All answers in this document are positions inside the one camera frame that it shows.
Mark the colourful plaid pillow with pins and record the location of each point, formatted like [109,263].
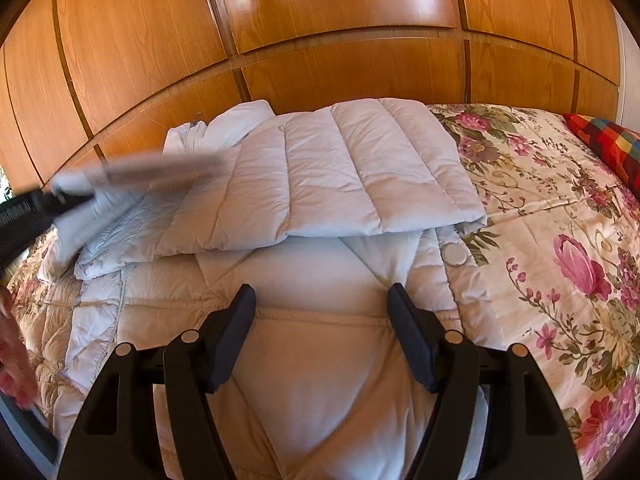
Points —
[615,145]

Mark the floral quilted bedspread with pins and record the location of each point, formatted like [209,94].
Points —
[555,266]

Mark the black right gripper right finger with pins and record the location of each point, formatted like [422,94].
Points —
[495,416]

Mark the person's left hand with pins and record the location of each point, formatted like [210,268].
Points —
[18,380]

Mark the white quilted puffer jacket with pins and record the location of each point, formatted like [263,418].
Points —
[320,212]

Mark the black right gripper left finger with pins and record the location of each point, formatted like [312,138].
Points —
[115,433]

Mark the orange wooden wardrobe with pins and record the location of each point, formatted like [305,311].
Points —
[91,80]

